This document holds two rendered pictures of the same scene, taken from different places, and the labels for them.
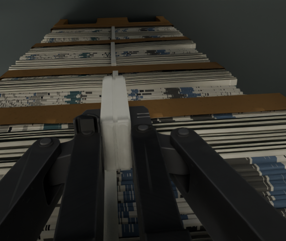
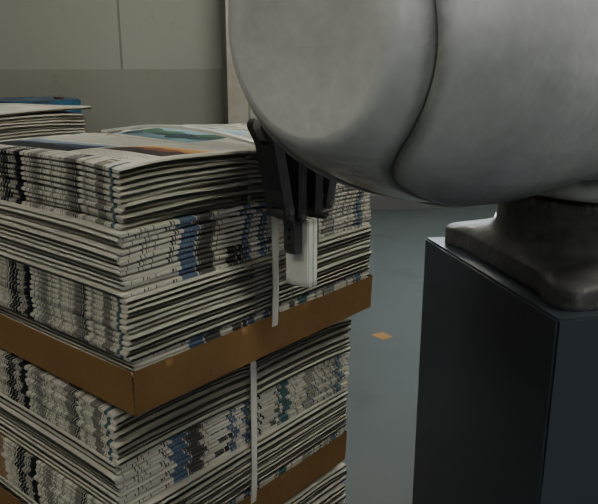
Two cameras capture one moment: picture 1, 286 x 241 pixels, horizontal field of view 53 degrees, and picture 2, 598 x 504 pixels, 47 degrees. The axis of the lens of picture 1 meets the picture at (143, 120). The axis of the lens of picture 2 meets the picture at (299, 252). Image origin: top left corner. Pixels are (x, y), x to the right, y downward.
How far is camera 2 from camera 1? 62 cm
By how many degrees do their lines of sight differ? 63
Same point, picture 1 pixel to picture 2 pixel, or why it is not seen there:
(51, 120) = (305, 306)
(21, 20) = not seen: outside the picture
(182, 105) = (226, 355)
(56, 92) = (298, 412)
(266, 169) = (192, 262)
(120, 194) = (265, 229)
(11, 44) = not seen: outside the picture
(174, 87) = (193, 472)
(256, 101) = (166, 382)
